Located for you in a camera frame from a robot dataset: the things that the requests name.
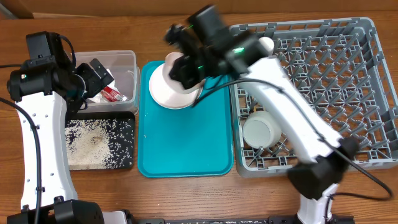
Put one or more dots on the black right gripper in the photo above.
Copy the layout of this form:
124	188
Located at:
191	76

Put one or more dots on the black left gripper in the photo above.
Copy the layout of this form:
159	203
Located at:
96	83

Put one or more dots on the red sauce packet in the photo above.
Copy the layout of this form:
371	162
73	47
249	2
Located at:
112	95

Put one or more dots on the small pink bowl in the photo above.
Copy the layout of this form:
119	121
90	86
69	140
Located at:
168	65

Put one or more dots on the cream cup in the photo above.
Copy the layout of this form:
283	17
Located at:
268	44

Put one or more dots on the grey bowl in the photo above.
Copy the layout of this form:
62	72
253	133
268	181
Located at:
260	129

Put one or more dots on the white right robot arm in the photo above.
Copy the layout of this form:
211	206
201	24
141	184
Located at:
323	154

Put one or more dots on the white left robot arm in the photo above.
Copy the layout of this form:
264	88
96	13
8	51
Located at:
45	90

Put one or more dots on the grey dishwasher rack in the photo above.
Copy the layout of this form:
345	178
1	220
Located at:
339	67

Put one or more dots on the clear plastic bin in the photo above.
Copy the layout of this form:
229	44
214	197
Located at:
121	64

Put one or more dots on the large pink plate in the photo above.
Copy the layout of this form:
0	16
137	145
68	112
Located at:
165	95

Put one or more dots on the black plastic tray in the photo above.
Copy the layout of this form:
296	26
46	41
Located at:
124	124

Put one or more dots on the spilled rice pile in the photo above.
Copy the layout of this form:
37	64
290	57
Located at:
87	146

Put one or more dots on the teal plastic tray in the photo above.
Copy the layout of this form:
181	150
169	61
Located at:
187	142

